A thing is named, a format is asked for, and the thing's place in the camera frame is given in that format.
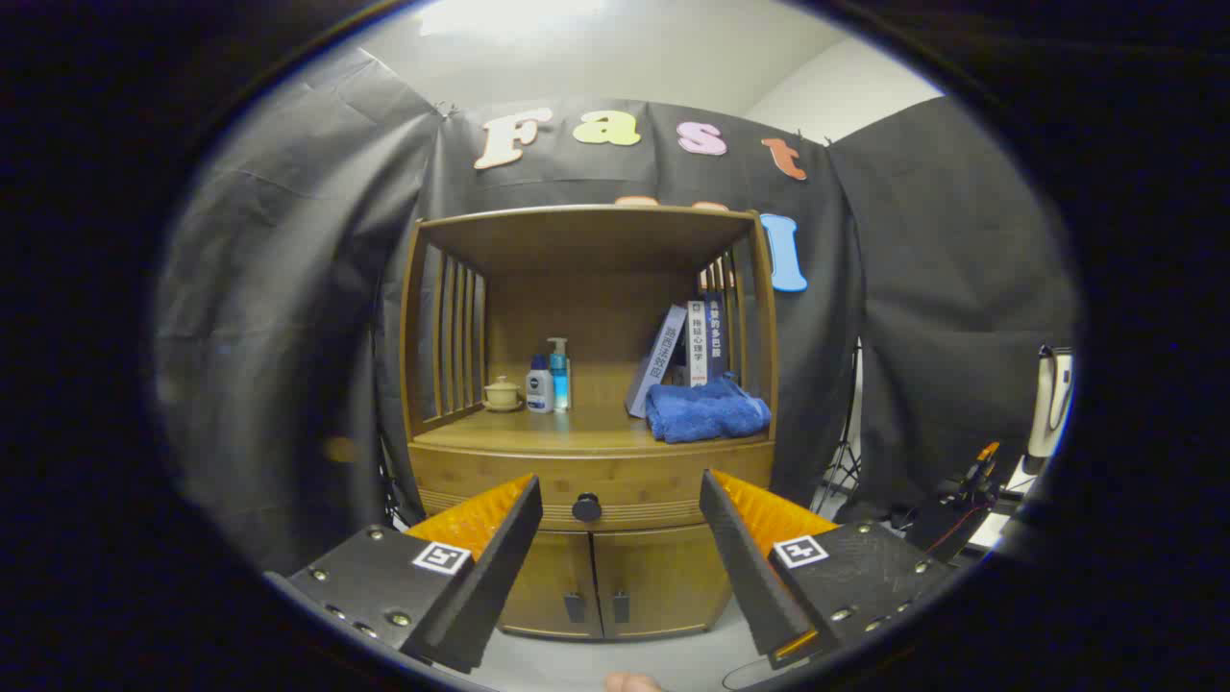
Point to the grey book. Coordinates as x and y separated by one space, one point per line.
658 360

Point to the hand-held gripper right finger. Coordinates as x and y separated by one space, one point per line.
740 557

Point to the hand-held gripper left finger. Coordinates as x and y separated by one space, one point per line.
500 567

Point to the beige lidded teacup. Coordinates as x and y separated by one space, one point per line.
503 392

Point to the blue folded towel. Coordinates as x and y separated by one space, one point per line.
706 411

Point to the blue pump bottle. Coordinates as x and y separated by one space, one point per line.
560 380

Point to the white bottle with blue cap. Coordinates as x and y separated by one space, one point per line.
539 392

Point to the black round drawer knob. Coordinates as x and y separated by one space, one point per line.
587 508

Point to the wooden cabinet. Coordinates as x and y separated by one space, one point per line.
596 250

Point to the dark blue book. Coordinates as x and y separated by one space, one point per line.
717 336

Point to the white spine book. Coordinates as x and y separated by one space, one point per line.
697 346

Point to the black device with orange tip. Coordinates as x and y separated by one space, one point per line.
947 529

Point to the wooden cabinet door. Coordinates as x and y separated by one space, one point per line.
548 577
663 577

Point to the wooden countertop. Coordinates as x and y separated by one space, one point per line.
577 432

